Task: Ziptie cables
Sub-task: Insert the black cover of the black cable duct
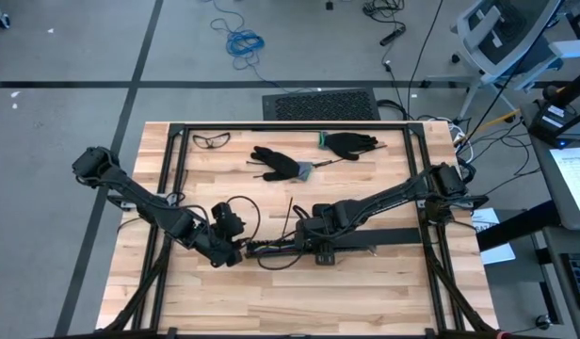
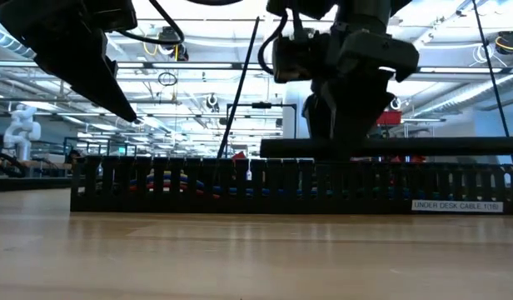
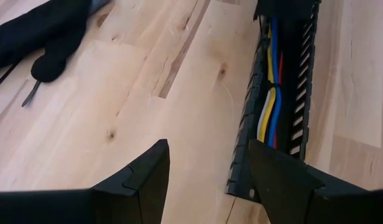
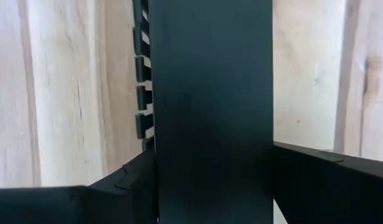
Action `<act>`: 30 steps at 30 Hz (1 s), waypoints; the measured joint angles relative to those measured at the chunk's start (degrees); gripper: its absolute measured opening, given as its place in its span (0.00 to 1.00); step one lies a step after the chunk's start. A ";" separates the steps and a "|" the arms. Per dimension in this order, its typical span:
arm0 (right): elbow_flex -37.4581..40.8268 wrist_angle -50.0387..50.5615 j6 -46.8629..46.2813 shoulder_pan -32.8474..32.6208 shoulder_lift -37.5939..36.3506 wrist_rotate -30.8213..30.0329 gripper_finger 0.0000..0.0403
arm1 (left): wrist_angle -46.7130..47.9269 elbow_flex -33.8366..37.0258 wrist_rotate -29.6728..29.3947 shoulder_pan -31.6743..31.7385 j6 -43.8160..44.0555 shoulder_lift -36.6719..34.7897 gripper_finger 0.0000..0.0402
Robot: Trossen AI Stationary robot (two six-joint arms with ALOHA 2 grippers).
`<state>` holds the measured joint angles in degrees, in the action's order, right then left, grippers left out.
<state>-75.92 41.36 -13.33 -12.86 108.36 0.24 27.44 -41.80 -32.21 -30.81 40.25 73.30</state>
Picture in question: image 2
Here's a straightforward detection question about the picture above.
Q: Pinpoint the long black floor cable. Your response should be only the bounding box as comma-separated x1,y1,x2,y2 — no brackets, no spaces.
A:
471,0,513,168

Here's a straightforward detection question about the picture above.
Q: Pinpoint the red storage bin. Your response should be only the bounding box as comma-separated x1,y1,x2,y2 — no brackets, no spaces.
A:
389,155,428,164
376,110,403,127

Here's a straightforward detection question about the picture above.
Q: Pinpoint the small dark ceiling reel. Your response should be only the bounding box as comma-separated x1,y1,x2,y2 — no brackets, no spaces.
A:
205,92,220,113

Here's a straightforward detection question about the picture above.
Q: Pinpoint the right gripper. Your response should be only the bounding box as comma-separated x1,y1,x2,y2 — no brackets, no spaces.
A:
301,24,421,148

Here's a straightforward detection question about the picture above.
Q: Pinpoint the black perforated rack rail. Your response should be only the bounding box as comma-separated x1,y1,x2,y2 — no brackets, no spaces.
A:
70,155,513,216

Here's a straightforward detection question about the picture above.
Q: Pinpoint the silver ventilation duct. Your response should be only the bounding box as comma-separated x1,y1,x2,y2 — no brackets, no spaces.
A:
410,73,513,118

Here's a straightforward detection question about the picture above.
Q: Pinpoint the white moulded object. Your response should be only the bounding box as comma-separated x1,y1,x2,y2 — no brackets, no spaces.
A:
2,103,42,162

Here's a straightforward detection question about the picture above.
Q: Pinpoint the black hanging cable loop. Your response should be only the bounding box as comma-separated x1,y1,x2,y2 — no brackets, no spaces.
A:
157,71,179,88

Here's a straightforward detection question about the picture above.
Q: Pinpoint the black bar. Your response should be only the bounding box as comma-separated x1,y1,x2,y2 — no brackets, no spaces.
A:
259,136,513,160

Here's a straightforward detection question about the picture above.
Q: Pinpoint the multicolour wire bundle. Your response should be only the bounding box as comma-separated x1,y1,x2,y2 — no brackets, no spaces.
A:
129,169,513,212

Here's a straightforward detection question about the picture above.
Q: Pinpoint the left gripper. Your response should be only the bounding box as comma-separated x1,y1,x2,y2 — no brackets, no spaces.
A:
0,0,140,124

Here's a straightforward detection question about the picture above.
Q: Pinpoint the black ceiling cable reel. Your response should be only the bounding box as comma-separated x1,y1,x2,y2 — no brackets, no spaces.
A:
495,31,513,56
157,25,190,63

